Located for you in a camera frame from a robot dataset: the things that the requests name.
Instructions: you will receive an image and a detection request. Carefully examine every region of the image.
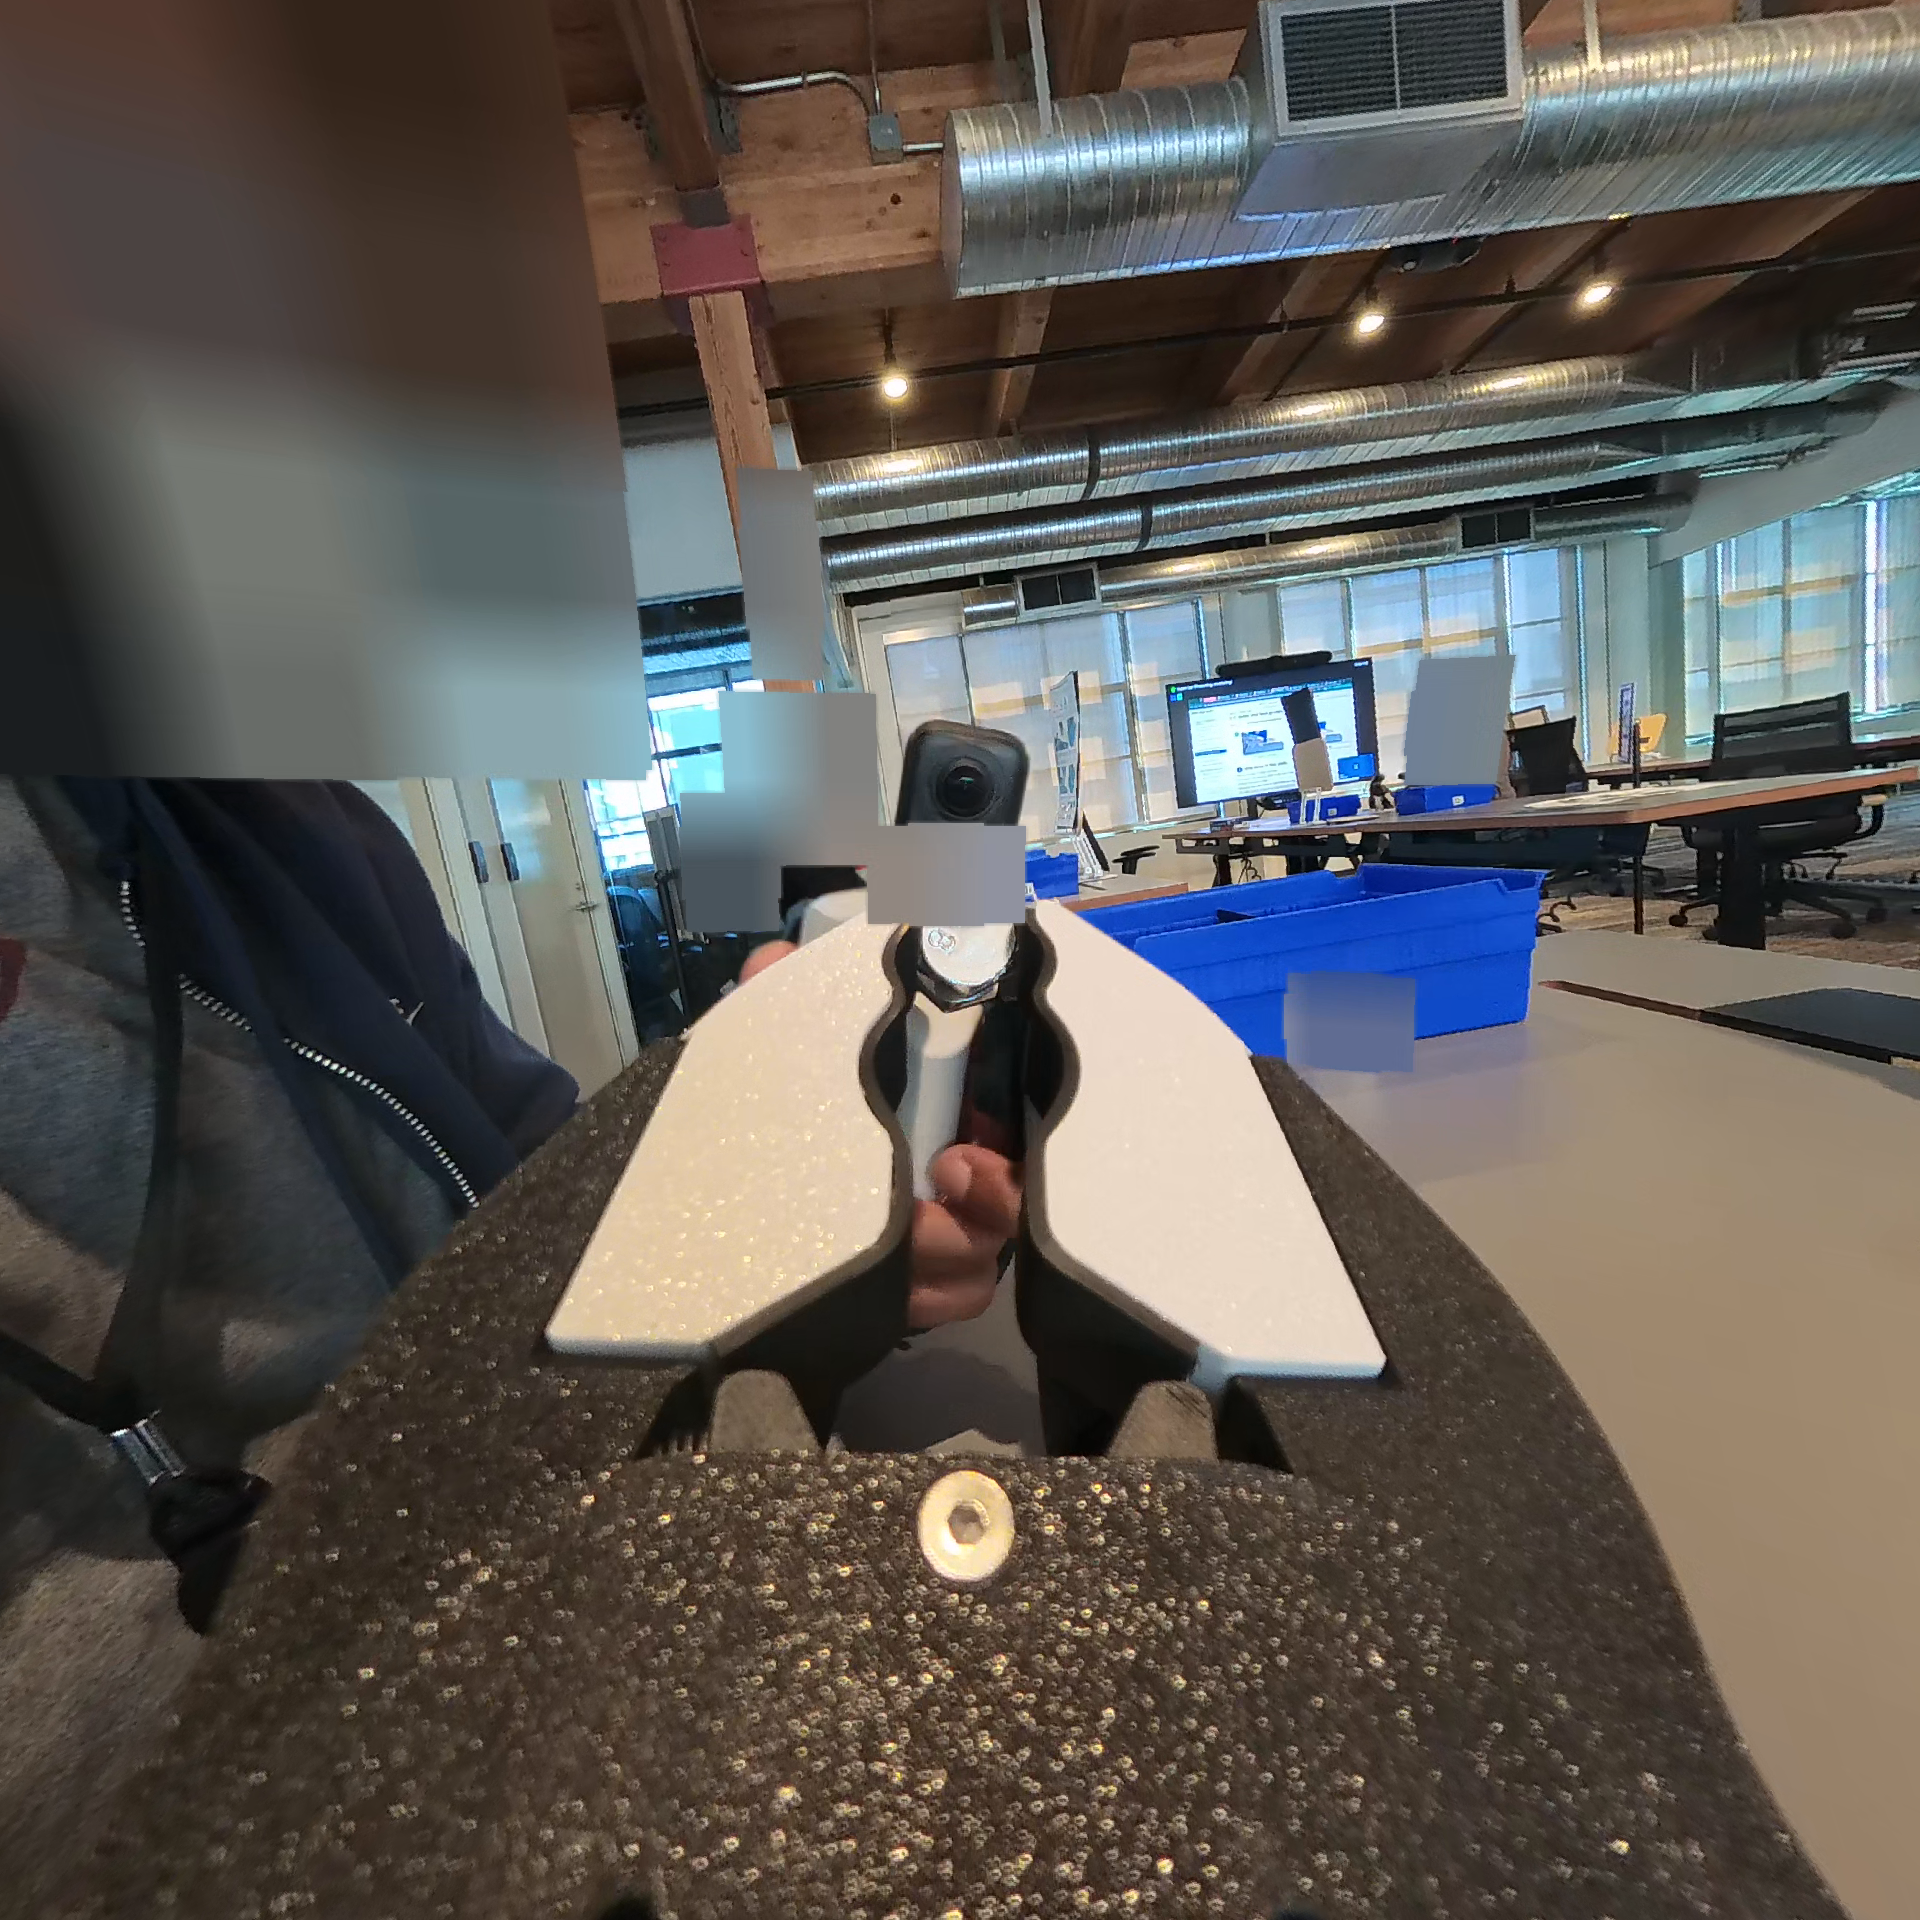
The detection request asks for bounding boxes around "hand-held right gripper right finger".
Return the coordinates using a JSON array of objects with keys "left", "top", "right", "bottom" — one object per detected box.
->
[{"left": 1019, "top": 901, "right": 1392, "bottom": 1453}]

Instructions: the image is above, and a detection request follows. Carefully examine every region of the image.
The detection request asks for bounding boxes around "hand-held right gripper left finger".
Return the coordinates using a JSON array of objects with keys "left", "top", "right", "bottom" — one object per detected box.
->
[{"left": 541, "top": 915, "right": 918, "bottom": 1453}]

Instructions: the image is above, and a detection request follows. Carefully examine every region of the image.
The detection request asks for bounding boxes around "steel hex bolt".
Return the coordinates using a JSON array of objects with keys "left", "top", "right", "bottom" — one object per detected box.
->
[{"left": 906, "top": 922, "right": 1034, "bottom": 1011}]

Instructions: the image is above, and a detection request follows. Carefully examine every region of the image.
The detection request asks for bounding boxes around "person's left hand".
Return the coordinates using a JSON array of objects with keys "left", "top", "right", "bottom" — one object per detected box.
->
[{"left": 906, "top": 1143, "right": 1031, "bottom": 1335}]

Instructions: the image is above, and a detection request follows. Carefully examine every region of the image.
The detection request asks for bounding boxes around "white door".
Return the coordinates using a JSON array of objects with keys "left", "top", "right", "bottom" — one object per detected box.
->
[{"left": 419, "top": 780, "right": 640, "bottom": 1061}]

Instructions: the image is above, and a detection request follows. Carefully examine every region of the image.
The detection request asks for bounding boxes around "long wooden desk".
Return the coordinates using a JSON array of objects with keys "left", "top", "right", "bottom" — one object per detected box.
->
[{"left": 1169, "top": 765, "right": 1920, "bottom": 910}]

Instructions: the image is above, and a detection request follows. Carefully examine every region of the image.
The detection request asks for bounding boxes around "black office chair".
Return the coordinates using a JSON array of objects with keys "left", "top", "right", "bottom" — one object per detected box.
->
[{"left": 1664, "top": 693, "right": 1896, "bottom": 941}]

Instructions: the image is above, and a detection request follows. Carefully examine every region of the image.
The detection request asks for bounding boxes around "large wall monitor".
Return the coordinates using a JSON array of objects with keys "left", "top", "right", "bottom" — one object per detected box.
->
[{"left": 1166, "top": 657, "right": 1380, "bottom": 812}]

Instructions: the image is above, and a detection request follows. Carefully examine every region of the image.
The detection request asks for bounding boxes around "long silver air duct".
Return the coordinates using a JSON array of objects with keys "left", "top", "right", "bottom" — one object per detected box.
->
[
  {"left": 821, "top": 481, "right": 1698, "bottom": 595},
  {"left": 809, "top": 353, "right": 1690, "bottom": 528}
]

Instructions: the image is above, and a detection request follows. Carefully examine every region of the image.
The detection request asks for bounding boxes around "wooden support post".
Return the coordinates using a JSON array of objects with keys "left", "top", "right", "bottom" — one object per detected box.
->
[{"left": 648, "top": 216, "right": 827, "bottom": 693}]

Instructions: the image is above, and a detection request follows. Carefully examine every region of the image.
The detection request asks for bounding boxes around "large silver air duct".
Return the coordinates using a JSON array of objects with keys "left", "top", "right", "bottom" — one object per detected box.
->
[{"left": 941, "top": 0, "right": 1920, "bottom": 300}]

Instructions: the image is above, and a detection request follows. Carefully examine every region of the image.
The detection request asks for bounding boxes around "black strap with buckle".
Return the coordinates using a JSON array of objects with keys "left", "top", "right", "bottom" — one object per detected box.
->
[{"left": 0, "top": 1335, "right": 275, "bottom": 1638}]

